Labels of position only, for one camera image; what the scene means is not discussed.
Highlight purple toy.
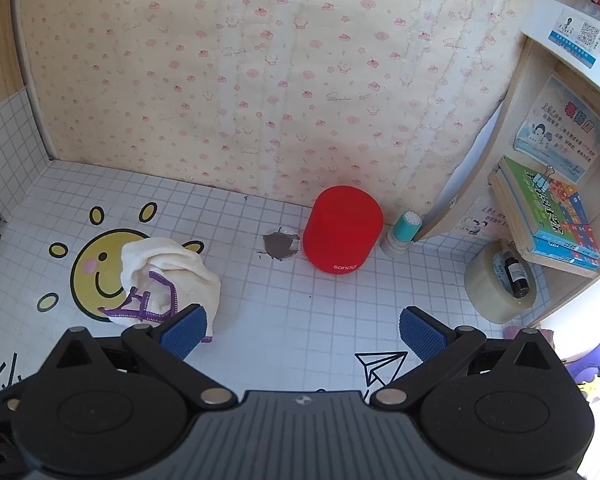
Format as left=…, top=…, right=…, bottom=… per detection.
left=562, top=342, right=600, bottom=403

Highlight paper notice card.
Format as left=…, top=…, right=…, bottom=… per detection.
left=514, top=75, right=600, bottom=183

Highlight stack of books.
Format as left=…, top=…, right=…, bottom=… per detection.
left=487, top=172, right=600, bottom=267

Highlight wooden shelf unit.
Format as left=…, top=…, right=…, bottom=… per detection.
left=420, top=0, right=600, bottom=331

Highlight pink cloth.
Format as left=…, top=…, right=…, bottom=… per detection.
left=503, top=325, right=555, bottom=347

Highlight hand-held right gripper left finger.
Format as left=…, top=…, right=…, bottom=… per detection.
left=39, top=304, right=234, bottom=408

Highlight red fabric speaker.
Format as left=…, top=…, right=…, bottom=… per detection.
left=302, top=186, right=385, bottom=277

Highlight green cover book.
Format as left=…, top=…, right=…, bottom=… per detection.
left=495, top=156, right=600, bottom=256

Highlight teal grey stamp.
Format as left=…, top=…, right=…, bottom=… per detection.
left=380, top=211, right=421, bottom=256

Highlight cartoon certificate paper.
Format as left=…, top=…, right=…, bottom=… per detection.
left=460, top=205, right=511, bottom=236

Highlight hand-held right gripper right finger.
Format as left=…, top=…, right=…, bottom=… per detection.
left=368, top=306, right=567, bottom=409

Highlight clear packing tape roll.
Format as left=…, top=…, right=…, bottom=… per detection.
left=463, top=240, right=538, bottom=324

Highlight blue white label sticker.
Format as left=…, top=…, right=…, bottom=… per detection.
left=547, top=7, right=600, bottom=68

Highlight white towel purple edging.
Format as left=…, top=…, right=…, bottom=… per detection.
left=102, top=237, right=222, bottom=344

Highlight small dark bottle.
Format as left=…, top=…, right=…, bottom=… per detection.
left=502, top=255, right=530, bottom=297

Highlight yellow sun sticker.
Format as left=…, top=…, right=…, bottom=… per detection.
left=36, top=202, right=206, bottom=323

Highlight white pipe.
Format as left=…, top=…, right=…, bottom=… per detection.
left=430, top=105, right=506, bottom=226

